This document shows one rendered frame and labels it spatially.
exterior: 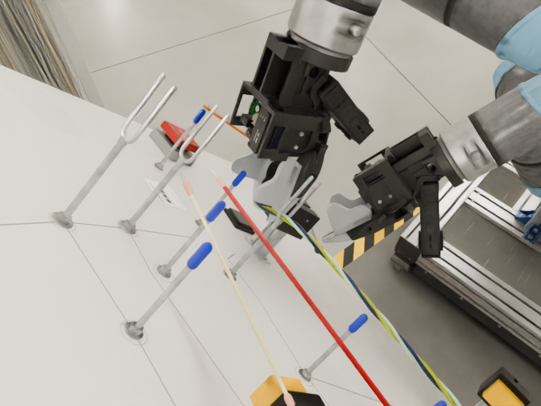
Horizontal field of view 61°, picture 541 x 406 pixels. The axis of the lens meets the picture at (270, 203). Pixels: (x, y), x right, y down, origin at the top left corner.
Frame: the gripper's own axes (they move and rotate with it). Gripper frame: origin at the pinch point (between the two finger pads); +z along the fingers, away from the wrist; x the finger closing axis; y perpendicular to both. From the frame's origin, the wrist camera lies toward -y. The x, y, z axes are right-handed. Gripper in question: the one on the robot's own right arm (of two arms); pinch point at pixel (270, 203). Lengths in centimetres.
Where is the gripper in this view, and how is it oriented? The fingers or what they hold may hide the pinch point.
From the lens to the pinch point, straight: 57.6
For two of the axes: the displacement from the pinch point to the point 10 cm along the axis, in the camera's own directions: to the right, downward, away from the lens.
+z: -3.4, 7.9, 5.1
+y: -8.2, 0.3, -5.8
